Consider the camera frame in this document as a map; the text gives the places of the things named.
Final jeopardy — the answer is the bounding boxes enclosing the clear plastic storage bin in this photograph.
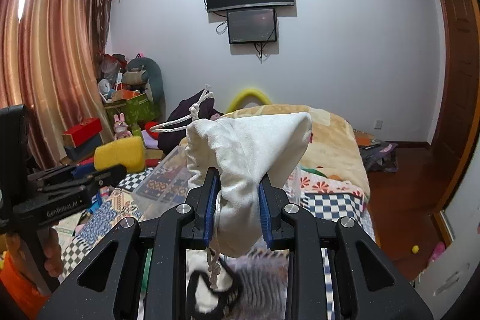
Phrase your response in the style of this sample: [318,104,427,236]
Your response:
[131,145,302,211]

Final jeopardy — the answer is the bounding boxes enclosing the white drawstring pouch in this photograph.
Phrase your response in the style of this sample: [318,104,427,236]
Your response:
[149,83,314,292]

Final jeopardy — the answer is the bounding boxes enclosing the yellow sponge block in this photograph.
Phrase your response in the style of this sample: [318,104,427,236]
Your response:
[94,136,146,174]

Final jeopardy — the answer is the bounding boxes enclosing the black white fabric item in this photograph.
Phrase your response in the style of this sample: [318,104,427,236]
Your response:
[185,258,243,319]

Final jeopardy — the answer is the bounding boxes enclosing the left hand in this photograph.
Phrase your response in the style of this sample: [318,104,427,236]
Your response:
[43,227,64,278]

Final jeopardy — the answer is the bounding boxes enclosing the red gift box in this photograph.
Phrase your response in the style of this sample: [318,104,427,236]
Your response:
[62,118,103,148]

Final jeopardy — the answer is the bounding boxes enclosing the patterned patchwork bedsheet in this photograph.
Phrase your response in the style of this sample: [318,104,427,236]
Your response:
[52,166,376,320]

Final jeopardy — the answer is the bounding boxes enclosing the pink bunny plush toy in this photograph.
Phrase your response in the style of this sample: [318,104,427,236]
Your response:
[113,113,132,140]

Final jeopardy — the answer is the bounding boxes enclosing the beige fleece blanket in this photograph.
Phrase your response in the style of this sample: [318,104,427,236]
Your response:
[225,104,370,198]

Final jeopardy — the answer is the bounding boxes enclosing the dark purple clothing pile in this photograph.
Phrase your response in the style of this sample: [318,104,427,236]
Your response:
[154,86,222,155]

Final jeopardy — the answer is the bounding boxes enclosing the green storage box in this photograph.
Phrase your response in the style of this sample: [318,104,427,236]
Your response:
[104,93,160,128]

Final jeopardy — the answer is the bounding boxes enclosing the purple bag on floor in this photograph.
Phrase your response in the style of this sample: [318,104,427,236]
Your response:
[360,142,399,173]

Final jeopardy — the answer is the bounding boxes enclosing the grey green plush toy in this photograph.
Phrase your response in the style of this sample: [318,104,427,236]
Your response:
[122,57,164,105]

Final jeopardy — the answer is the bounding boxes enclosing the pink striped curtain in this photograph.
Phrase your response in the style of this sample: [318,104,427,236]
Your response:
[1,0,113,168]

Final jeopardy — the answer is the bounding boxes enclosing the brown wooden door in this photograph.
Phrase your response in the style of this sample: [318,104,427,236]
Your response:
[433,0,479,217]

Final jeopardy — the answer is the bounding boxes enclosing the yellow foam ring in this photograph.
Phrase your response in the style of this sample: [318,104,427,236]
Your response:
[225,87,274,114]

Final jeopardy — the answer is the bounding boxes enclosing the small black wall monitor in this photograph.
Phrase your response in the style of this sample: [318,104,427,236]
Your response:
[227,8,278,45]

